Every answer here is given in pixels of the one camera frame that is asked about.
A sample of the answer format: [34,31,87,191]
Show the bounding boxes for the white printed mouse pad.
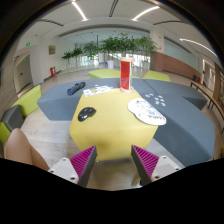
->
[128,98,167,126]

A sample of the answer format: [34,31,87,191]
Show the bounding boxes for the dark blue folded umbrella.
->
[67,82,86,96]

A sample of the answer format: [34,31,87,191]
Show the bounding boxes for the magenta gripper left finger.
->
[49,146,97,187]

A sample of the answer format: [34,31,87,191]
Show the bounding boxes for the printed paper leaflet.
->
[83,85,112,97]

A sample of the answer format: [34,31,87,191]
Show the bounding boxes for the lime green bench left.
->
[14,86,41,117]

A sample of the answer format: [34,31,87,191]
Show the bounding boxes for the potted plants row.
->
[62,33,157,62]

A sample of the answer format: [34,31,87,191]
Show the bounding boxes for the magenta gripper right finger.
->
[131,145,181,186]

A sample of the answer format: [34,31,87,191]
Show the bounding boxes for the lime green seat far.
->
[88,68,141,80]

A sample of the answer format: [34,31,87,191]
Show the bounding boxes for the bare human hand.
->
[4,128,49,171]

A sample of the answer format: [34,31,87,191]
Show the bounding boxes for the small stickers on sofa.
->
[145,93,166,107]

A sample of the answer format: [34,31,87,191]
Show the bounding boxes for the grey modular sofa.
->
[37,78,215,166]

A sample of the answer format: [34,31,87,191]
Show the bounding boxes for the red bin by wall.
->
[50,67,56,77]

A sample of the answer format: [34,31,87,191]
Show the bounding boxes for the yellow hexagonal table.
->
[70,88,158,161]

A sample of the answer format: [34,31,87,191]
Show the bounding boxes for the black computer mouse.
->
[78,107,96,121]

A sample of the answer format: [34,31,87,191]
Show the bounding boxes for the wooden bench right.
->
[190,81,224,120]

